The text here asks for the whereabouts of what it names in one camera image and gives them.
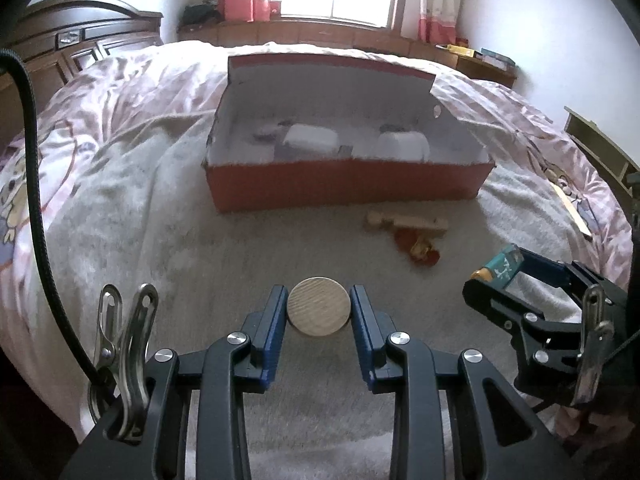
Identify pink checked quilt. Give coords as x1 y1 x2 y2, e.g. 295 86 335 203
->
0 41 633 441

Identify wooden window cabinet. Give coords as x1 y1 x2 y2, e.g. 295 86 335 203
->
177 17 517 89

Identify wooden toy gun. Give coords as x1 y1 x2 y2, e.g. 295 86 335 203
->
364 210 449 239

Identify olive wooden shelf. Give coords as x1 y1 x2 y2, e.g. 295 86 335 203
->
564 106 640 187

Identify small dark object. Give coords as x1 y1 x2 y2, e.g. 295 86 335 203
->
252 122 291 144

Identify stack of green books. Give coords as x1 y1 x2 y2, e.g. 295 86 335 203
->
481 48 516 69

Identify beige fleece blanket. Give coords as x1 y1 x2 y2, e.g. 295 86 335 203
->
70 110 616 480

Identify red toy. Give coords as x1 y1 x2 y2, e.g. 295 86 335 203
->
394 227 441 266

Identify teal battery pack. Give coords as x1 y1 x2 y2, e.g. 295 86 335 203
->
472 243 524 289

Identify round wooden disc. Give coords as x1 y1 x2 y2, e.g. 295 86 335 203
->
286 277 350 337

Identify light wooden stick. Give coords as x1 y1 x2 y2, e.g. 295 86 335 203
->
550 182 594 239

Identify person's right hand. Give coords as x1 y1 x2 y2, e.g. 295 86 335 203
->
552 405 608 443

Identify dark wooden headboard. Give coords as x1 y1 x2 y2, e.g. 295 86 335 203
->
0 0 165 126

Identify red cardboard box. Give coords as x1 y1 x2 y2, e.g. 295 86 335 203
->
201 54 496 213

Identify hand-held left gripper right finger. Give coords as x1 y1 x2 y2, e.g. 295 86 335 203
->
350 284 571 480

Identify thick black cable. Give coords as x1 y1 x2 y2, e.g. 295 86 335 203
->
0 49 102 386

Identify metal spring clip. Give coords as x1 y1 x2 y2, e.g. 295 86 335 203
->
87 282 160 443
572 284 616 407

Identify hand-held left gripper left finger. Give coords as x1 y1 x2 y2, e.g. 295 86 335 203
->
60 284 290 480

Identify black bag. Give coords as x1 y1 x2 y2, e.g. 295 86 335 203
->
180 2 223 29

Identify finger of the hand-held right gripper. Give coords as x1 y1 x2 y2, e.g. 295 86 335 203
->
517 247 578 283
462 277 543 333

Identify thin black cable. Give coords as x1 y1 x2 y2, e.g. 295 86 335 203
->
602 331 640 362

